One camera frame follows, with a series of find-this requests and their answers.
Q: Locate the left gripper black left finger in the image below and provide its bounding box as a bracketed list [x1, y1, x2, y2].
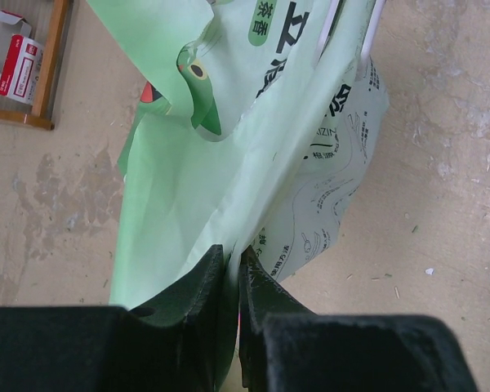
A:
[0, 245, 235, 391]

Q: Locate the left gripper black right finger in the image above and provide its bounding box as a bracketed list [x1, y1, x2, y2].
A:
[238, 248, 474, 391]

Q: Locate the green cat litter bag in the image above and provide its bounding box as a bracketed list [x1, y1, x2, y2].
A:
[85, 0, 390, 389]

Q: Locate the white bag clip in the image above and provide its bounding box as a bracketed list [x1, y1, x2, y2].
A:
[313, 0, 386, 71]

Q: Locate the red white small box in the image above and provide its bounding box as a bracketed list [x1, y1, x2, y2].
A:
[0, 11, 44, 105]

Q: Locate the wooden shoe rack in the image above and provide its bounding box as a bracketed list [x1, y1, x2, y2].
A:
[0, 1, 74, 131]

